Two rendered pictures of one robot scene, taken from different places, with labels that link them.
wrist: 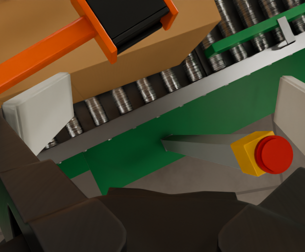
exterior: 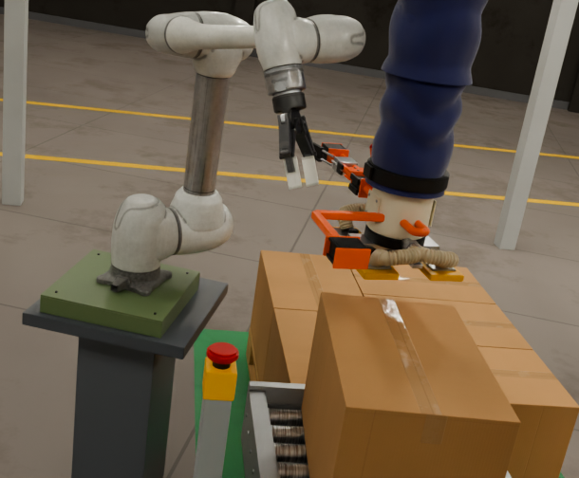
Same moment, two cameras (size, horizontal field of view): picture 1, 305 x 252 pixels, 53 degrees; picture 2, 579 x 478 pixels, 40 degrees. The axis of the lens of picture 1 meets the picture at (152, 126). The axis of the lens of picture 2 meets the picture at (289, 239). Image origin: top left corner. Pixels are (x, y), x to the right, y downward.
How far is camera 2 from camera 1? 182 cm
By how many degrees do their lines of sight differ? 77
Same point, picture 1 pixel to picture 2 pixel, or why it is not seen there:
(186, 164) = not seen: outside the picture
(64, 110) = (308, 179)
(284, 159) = (216, 350)
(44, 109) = (310, 167)
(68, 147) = (263, 424)
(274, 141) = (233, 351)
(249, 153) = not seen: hidden behind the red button
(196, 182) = not seen: outside the picture
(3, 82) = (325, 225)
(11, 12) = (382, 330)
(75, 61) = (338, 339)
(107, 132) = (264, 450)
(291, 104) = (295, 177)
